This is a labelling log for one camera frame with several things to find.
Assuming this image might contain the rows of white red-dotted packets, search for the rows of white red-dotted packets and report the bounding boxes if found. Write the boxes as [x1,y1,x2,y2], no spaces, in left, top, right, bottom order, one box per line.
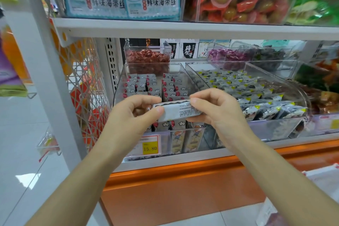
[122,73,191,131]

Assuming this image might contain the orange shelf base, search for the orange shelf base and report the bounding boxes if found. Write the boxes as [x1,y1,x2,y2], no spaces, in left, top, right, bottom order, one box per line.
[99,140,339,226]

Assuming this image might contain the small clear bin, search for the small clear bin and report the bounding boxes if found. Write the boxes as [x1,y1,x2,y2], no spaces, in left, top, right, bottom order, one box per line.
[123,40,172,76]

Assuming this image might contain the clear hanging snack bag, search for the clear hanging snack bag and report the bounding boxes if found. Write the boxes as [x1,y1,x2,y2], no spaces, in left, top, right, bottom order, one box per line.
[37,129,61,163]

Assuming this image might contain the white lattice side panel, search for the white lattice side panel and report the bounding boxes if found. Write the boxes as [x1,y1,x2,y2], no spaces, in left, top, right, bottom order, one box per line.
[50,19,112,152]

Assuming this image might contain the pile of orange brown snacks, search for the pile of orange brown snacks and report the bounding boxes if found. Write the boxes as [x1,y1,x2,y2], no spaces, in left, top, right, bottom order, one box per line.
[291,59,339,118]

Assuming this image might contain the row of cartoon print packets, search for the row of cartoon print packets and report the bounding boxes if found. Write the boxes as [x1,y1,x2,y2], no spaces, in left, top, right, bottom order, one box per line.
[152,121,208,155]

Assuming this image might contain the large clear rounded bin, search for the large clear rounded bin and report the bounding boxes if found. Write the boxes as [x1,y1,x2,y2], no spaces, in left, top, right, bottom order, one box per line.
[185,61,311,149]

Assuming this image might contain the large clear bin with dividers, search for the large clear bin with dividers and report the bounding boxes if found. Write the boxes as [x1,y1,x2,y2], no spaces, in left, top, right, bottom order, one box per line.
[113,62,212,158]

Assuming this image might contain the clear price tag holder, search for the clear price tag holder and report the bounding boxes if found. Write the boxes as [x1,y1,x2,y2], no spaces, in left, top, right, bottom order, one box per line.
[308,113,339,136]

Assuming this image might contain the yellow price tag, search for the yellow price tag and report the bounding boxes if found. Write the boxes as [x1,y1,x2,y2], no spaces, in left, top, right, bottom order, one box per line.
[142,142,158,155]

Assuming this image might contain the row of black white boxes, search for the row of black white boxes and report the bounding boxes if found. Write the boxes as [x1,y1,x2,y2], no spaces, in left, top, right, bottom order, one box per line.
[124,38,212,59]

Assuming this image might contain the white shelf upright post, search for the white shelf upright post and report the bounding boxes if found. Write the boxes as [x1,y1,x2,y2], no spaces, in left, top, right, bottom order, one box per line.
[5,0,109,226]

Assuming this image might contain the person's left forearm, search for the person's left forearm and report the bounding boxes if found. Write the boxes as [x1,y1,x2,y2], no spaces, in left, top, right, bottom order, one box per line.
[25,128,135,226]

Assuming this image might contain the pile of dark wrapped candies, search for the pile of dark wrapped candies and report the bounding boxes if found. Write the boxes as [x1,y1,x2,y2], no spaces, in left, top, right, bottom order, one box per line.
[242,47,286,68]

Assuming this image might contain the person's right forearm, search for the person's right forearm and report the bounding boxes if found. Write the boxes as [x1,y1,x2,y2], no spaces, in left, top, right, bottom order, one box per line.
[232,133,339,226]

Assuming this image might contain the pile of purple wrapped candies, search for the pile of purple wrapped candies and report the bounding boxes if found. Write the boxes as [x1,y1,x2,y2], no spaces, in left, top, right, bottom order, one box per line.
[209,49,245,63]

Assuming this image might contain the pile of red wrapped candies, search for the pile of red wrapped candies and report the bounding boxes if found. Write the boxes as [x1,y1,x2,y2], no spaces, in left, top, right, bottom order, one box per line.
[125,49,170,76]

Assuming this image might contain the wide clear bin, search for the wide clear bin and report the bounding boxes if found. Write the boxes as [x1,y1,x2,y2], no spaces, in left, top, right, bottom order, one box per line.
[207,41,298,78]

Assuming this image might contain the white snack packet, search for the white snack packet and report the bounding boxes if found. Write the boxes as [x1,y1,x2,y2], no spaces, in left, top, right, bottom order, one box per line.
[153,100,202,123]

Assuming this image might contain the pile of black white packets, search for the pile of black white packets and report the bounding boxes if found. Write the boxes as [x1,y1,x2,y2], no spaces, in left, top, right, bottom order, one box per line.
[196,70,308,121]

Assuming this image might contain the pile of dark green snacks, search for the pile of dark green snacks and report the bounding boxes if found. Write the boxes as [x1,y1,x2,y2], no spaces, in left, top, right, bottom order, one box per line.
[295,64,335,92]

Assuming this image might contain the person's right hand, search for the person's right hand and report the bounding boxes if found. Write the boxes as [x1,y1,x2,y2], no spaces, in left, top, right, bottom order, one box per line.
[186,88,255,152]

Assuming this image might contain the person's left hand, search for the person's left hand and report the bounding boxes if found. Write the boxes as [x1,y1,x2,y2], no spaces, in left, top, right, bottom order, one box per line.
[107,95,165,152]

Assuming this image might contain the white shelf board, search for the white shelf board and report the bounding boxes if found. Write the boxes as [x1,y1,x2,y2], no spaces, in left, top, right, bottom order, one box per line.
[53,18,339,47]

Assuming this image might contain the white perforated shelf rail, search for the white perforated shelf rail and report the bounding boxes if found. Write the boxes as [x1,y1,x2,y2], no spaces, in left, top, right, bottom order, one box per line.
[105,38,118,91]

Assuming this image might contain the white package with red print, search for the white package with red print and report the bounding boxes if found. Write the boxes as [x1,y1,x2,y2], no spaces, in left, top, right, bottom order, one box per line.
[255,163,339,226]

